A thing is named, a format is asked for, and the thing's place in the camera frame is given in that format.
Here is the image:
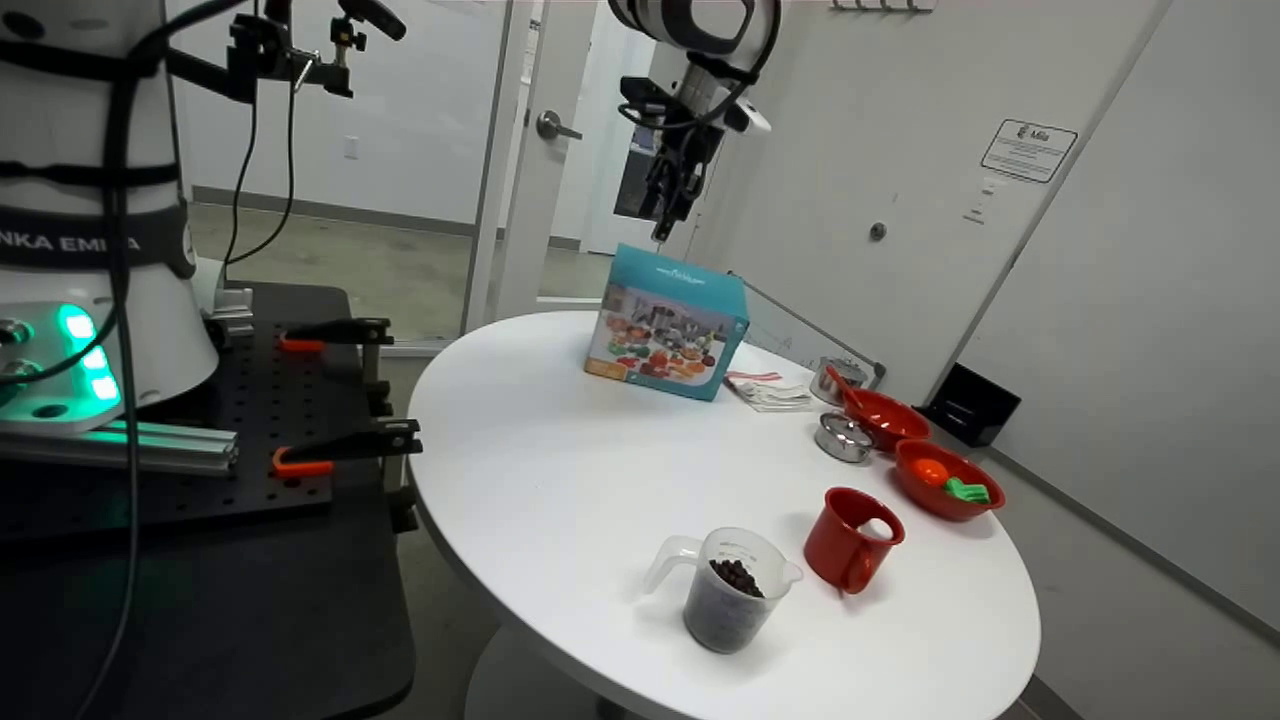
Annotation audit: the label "teal printed cardboard box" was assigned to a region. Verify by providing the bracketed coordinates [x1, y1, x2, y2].
[582, 241, 752, 404]

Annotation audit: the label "thin black hanging cable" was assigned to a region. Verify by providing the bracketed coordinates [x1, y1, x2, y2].
[215, 52, 306, 272]

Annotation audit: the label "empty red bowl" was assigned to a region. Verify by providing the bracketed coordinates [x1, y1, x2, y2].
[827, 374, 936, 458]

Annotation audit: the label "stemmed metal cup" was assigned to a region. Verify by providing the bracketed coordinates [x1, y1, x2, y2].
[813, 357, 885, 470]

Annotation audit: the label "black box by wall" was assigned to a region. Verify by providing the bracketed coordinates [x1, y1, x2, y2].
[920, 361, 1024, 454]

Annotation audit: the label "aluminium rail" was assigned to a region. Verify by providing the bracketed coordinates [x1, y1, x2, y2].
[0, 418, 239, 482]

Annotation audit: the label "black camera mount rig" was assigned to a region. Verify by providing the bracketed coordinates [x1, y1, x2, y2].
[221, 0, 414, 100]

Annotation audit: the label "metal lever door handle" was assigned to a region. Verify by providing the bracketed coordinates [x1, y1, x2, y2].
[533, 107, 589, 145]

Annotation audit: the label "silver metal bracket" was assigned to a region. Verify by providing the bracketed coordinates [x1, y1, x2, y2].
[206, 286, 256, 341]

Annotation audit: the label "white wall sign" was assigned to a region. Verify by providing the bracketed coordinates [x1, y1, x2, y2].
[975, 115, 1085, 187]

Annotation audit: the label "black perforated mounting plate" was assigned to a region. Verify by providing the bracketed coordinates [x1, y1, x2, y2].
[0, 317, 403, 540]

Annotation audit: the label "black cart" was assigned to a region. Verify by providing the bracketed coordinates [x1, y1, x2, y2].
[0, 278, 421, 720]

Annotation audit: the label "white red leaflet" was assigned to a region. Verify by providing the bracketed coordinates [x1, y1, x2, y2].
[719, 369, 821, 418]

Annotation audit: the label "black clamp with orange handle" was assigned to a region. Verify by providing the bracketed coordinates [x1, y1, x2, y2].
[278, 317, 400, 361]
[268, 418, 430, 484]

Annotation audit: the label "white door with round lock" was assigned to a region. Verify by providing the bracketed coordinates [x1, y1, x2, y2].
[717, 0, 1175, 404]

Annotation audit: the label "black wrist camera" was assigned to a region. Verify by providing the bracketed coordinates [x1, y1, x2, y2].
[616, 74, 677, 130]

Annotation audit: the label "black cable on robot base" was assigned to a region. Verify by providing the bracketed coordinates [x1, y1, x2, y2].
[72, 0, 245, 720]

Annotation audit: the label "red measuring cup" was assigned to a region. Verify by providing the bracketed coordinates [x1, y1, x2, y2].
[801, 484, 909, 597]

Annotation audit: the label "red bowl with toys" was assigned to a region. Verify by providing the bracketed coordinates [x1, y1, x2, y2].
[890, 438, 1008, 525]

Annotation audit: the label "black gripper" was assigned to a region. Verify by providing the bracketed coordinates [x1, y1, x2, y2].
[612, 115, 712, 250]

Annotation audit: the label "clear measuring cup with beans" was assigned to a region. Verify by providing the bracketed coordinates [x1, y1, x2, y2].
[640, 525, 803, 658]

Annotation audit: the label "wall coat hooks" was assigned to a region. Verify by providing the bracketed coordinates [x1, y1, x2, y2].
[827, 0, 936, 19]

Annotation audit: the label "white door with lever handle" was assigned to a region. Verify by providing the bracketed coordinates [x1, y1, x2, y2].
[456, 0, 591, 337]

